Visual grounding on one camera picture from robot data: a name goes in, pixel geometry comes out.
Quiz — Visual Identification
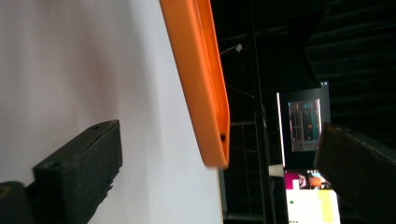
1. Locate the black metal pole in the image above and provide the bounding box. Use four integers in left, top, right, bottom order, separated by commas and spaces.
247, 0, 275, 224

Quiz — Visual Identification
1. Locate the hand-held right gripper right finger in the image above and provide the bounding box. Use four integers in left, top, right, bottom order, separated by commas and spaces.
313, 121, 396, 224

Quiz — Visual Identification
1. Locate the dark computer monitor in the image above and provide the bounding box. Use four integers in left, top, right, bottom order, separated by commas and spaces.
276, 82, 332, 171

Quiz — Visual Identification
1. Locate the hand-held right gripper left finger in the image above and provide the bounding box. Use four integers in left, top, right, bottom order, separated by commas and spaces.
26, 119, 123, 224

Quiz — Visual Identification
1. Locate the white cable with plug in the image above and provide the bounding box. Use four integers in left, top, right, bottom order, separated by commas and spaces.
219, 43, 244, 58

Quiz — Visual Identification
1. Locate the orange phone case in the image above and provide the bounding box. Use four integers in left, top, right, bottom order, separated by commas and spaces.
159, 0, 232, 170

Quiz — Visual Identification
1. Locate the colourful box with labels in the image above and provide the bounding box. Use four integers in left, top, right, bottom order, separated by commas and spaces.
284, 169, 342, 224

